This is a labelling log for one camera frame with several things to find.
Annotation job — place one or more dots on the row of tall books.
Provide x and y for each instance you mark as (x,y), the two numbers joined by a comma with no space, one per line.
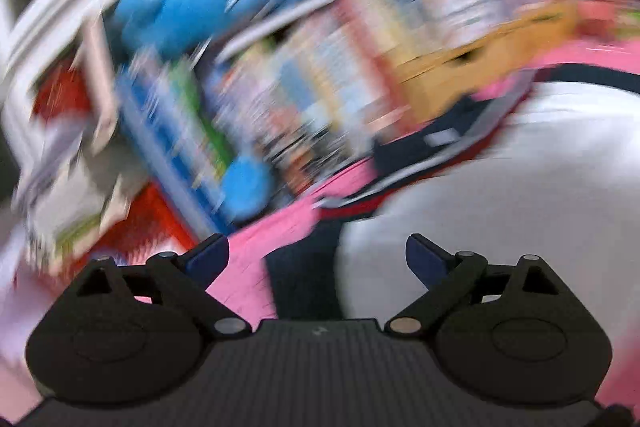
(310,82)

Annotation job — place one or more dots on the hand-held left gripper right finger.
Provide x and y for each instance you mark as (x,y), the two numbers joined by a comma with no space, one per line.
(425,259)

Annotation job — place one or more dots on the white shelf board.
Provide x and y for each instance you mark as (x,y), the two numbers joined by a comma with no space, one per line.
(280,19)

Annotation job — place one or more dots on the wooden drawer organizer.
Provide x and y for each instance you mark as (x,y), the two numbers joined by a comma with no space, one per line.
(450,82)

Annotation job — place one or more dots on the pink mat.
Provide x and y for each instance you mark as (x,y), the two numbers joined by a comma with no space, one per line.
(260,252)

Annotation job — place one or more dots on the navy white red jacket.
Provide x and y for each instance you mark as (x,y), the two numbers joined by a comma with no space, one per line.
(500,187)

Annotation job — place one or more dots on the blue plush ball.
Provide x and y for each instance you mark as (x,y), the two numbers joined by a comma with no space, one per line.
(245,189)

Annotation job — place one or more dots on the red crate with blue label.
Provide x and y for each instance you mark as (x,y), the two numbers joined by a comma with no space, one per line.
(145,227)

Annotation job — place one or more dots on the stack of papers and books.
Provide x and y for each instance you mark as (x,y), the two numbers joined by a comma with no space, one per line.
(65,187)

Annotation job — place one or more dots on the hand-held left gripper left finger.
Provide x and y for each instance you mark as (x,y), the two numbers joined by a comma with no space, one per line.
(207,257)

